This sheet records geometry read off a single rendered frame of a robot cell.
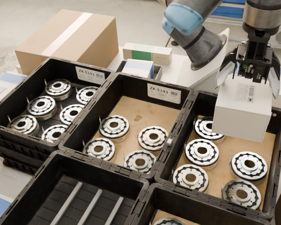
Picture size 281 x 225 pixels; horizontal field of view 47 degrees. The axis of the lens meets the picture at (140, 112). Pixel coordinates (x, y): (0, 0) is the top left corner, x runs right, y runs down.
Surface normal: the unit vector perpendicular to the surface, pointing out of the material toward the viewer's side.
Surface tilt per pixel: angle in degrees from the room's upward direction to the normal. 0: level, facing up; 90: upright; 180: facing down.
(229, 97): 0
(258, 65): 90
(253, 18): 91
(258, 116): 90
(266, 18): 90
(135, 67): 0
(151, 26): 0
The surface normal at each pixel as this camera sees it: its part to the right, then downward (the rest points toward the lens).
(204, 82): -0.28, 0.66
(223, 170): -0.04, -0.73
